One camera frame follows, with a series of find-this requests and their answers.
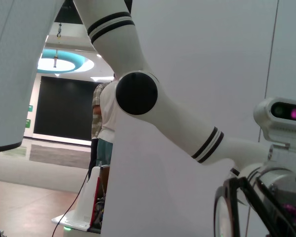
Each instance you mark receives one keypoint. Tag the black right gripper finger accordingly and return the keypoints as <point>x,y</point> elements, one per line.
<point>286,222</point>

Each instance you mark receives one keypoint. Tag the black frame glasses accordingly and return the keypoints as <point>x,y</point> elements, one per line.
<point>234,205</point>

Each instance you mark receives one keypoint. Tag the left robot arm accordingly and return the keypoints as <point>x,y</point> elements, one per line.
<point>128,49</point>

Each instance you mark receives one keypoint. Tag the white floor device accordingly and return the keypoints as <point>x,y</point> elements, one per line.
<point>84,205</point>

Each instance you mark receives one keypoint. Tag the person in white shirt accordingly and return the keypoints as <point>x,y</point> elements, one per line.
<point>108,111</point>

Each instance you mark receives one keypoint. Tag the person in plaid shirt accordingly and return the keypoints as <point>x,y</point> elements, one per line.
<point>96,118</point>

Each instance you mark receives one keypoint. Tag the hanging metal hook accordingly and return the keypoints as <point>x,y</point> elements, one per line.
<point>59,33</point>

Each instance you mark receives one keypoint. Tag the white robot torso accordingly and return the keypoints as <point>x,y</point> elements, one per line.
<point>12,74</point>

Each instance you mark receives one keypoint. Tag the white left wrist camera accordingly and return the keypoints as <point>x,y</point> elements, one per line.
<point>281,123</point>

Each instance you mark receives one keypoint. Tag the large black wall screen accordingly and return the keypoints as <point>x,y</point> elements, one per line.
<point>64,108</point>

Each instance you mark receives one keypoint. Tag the green wall sign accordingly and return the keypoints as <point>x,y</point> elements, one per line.
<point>28,123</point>
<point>30,108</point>

